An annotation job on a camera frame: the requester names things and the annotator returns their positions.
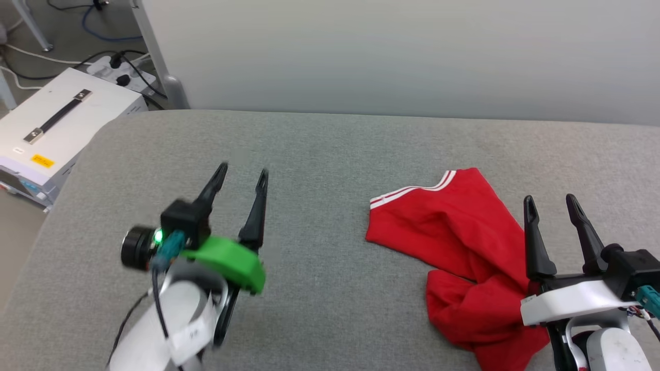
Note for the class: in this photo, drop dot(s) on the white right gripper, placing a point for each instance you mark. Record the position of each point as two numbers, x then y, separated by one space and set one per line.
572 301

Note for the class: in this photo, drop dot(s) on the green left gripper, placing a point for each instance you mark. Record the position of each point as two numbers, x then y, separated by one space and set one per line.
232 263

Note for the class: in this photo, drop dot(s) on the red basketball jersey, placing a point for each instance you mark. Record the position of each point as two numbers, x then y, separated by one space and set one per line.
464 247

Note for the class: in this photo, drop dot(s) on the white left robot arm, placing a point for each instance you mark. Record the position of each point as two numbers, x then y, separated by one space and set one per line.
165 330

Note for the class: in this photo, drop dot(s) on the thick grey metal table leg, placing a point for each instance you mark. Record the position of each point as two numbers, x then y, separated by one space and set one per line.
154 51

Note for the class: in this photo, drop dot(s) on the white power strip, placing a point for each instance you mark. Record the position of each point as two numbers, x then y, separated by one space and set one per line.
111 69

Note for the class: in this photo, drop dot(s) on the thin grey metal leg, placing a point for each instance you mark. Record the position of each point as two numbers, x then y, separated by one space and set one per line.
33 26

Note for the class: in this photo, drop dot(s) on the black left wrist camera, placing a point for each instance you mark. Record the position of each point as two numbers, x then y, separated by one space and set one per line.
180 221

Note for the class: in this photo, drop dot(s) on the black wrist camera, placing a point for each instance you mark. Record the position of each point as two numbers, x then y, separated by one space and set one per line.
634 270
180 221

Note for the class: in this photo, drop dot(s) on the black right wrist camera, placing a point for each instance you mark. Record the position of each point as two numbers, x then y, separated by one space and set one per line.
634 270

